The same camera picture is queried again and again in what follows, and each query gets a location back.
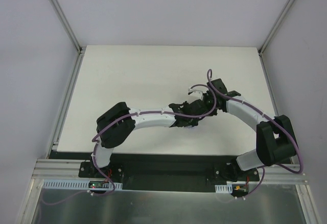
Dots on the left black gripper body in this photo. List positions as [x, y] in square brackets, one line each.
[195, 107]

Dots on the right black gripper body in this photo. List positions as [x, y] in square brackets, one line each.
[207, 101]

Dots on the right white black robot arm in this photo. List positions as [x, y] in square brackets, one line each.
[275, 139]

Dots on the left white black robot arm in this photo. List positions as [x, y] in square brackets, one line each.
[116, 124]

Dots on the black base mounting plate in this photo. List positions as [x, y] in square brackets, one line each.
[155, 172]

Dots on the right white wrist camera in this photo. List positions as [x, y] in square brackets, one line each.
[194, 94]

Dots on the right aluminium frame post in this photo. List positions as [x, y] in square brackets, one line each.
[277, 24]

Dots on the aluminium frame post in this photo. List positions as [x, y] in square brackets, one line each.
[277, 24]
[67, 27]

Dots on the right white slotted cable duct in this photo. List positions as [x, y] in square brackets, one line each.
[227, 188]

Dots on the white slotted cable duct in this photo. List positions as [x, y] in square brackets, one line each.
[227, 188]
[77, 185]

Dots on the right aluminium extrusion rail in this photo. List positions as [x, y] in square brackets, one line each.
[276, 175]

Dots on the aluminium extrusion rail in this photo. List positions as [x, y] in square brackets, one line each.
[276, 175]
[56, 168]

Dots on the left white slotted cable duct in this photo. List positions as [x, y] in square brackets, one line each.
[77, 185]

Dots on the left aluminium frame post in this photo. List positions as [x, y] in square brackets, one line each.
[67, 27]

